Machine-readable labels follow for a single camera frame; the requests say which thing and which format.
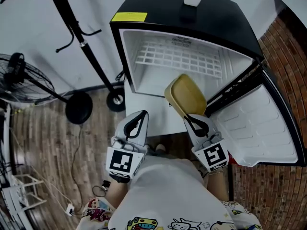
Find person's grey cartoon print shirt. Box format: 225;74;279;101
80;154;263;230

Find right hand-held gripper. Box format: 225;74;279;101
183;115;230;175

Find black mini fridge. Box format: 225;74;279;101
109;0;307;167

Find person's left forearm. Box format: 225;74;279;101
105;180;131;209

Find white dish rack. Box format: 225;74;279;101
134;41;223;78

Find white square table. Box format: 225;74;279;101
123;80;191;138

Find black standing fan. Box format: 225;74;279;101
0;53;94;126

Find white metal stool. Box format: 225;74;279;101
1;173;48;217

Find yellow plastic container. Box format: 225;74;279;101
164;73;207;119

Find thin black floor cable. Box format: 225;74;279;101
71;125;84;202

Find person's right forearm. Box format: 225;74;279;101
205;171;229;201

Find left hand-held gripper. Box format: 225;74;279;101
105;110;150;184

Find black coat rack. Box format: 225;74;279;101
0;0;126;112

